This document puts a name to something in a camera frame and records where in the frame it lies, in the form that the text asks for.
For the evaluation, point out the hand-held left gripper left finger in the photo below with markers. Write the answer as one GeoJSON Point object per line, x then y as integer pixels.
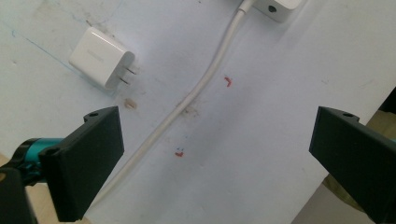
{"type": "Point", "coordinates": [82, 161]}

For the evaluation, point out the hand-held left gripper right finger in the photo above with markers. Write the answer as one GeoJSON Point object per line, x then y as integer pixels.
{"type": "Point", "coordinates": [355, 158]}

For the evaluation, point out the white charger plug adapter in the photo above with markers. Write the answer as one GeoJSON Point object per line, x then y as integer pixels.
{"type": "Point", "coordinates": [100, 57]}

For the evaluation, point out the white power adapter block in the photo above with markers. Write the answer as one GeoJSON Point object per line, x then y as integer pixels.
{"type": "Point", "coordinates": [277, 7]}

